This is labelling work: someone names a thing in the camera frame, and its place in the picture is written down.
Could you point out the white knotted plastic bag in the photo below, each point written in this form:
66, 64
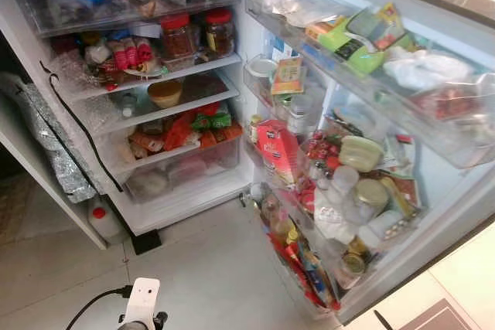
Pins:
421, 69

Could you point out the grey floor mat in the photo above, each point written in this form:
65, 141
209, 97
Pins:
437, 318

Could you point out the pink white snack packet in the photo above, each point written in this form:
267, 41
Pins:
145, 49
132, 52
120, 53

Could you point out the clear smooth door bin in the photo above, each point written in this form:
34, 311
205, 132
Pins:
309, 117

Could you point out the green snack packet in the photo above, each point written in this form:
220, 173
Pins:
213, 120

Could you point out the round container white lid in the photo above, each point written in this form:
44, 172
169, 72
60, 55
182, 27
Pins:
261, 66

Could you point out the red lid chili flake jar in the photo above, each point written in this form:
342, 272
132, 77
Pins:
176, 39

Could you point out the glass jar gold lid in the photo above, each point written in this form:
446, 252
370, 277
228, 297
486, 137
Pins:
373, 195

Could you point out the glass fridge shelf white trim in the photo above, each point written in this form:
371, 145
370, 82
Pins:
201, 67
193, 107

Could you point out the red small packets bundle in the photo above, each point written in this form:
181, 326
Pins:
321, 147

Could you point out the clear ribbed door bin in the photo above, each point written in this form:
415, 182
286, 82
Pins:
464, 141

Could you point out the clear bubble wrap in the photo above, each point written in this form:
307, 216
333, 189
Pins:
81, 86

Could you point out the orange red food packet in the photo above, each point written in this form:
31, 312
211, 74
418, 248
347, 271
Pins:
220, 137

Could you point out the open fridge door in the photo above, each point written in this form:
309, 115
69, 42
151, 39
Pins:
464, 191

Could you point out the green black snack bag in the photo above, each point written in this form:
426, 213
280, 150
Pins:
348, 40

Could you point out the white jug red cap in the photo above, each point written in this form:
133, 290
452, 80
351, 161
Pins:
104, 223

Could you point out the small jar yellow lid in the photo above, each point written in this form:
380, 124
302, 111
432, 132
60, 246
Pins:
256, 125

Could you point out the white plate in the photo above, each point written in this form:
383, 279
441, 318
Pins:
147, 72

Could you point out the silver bubble foil sheet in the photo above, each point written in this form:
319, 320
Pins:
54, 152

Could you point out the clear fridge drawer with bags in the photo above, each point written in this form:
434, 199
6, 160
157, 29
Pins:
155, 5

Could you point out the white plastic bottle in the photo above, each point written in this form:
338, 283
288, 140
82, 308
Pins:
340, 183

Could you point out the black rubber strip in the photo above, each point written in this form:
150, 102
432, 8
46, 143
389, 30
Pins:
87, 138

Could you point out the round container cream lid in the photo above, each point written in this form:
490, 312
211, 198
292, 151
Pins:
361, 152

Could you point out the small clear bottle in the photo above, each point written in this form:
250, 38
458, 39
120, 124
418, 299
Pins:
128, 104

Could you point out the red lid jar yellow label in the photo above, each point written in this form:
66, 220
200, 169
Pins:
220, 35

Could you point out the bagged red meat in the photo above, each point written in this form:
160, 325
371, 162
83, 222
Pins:
445, 102

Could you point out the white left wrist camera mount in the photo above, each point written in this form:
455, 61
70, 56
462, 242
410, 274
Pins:
143, 299

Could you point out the dark printed food packet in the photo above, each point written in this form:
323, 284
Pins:
108, 76

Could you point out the orange box green print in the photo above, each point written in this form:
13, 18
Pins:
288, 75

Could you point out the small white food bag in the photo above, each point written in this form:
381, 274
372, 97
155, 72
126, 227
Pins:
97, 53

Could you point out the red flour packet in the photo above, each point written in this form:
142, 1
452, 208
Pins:
278, 148

